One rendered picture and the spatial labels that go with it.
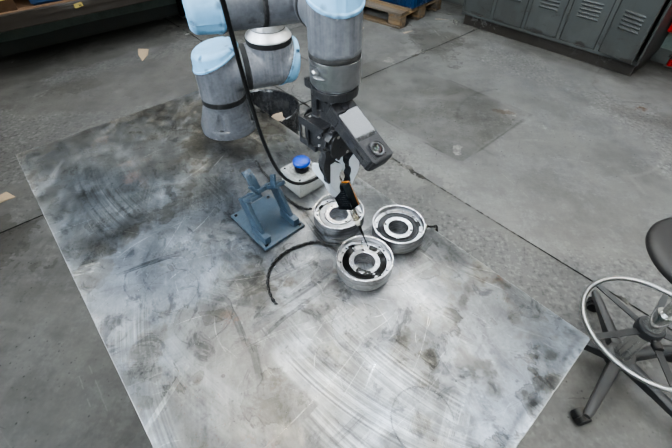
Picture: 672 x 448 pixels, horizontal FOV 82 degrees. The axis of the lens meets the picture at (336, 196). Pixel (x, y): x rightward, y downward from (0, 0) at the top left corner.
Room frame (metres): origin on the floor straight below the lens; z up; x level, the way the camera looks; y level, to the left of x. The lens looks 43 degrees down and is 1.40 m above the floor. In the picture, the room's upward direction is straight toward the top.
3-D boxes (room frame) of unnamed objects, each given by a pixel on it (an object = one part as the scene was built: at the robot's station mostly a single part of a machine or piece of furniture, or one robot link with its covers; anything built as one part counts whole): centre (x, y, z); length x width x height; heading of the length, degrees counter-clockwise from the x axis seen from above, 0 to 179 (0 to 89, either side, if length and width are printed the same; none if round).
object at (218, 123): (0.94, 0.30, 0.85); 0.15 x 0.15 x 0.10
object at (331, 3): (0.54, 0.00, 1.23); 0.09 x 0.08 x 0.11; 21
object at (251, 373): (0.56, 0.20, 0.79); 1.20 x 0.60 x 0.02; 42
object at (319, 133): (0.54, 0.01, 1.07); 0.09 x 0.08 x 0.12; 43
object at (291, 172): (0.69, 0.08, 0.82); 0.08 x 0.07 x 0.05; 42
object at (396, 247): (0.53, -0.12, 0.82); 0.10 x 0.10 x 0.04
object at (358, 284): (0.44, -0.05, 0.82); 0.10 x 0.10 x 0.04
